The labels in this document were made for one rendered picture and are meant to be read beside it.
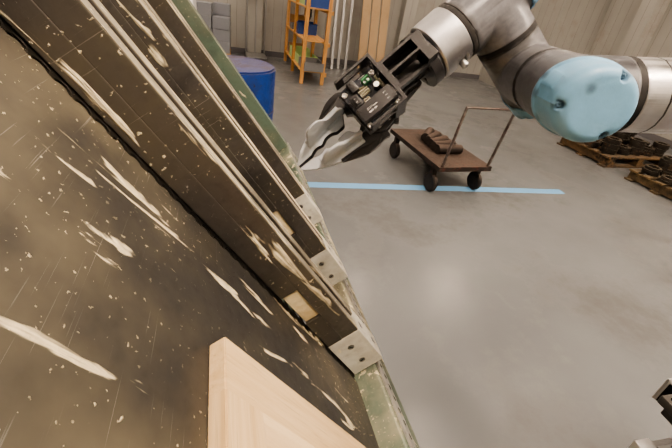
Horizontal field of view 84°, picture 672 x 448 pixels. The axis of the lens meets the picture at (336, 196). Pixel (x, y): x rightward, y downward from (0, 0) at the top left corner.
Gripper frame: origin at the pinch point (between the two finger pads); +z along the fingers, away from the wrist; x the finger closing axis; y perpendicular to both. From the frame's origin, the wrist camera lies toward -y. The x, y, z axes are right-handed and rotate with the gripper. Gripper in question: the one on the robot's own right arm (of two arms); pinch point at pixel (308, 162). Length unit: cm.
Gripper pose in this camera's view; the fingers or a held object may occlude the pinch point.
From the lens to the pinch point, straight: 51.0
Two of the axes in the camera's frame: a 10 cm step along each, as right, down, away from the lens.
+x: 6.3, 7.7, -1.3
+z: -7.6, 6.4, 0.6
